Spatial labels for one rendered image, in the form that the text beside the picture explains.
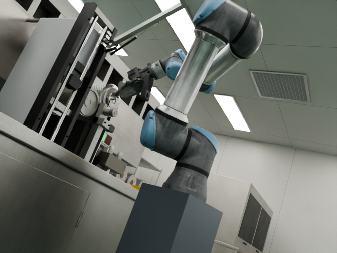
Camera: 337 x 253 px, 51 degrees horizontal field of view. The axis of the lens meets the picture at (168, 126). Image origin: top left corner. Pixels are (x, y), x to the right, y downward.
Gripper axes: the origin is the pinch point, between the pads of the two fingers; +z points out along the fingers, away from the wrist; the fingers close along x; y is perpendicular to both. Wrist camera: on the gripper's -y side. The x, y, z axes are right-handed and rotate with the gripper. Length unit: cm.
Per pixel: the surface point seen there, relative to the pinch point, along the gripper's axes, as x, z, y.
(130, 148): -74, 31, 20
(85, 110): 10.9, 11.9, -7.4
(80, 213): 19, 17, -55
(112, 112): 4.7, 3.0, -10.5
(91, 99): 10.8, 8.1, -3.4
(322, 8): -121, -137, 84
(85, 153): 4.7, 19.7, -23.1
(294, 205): -451, -50, 37
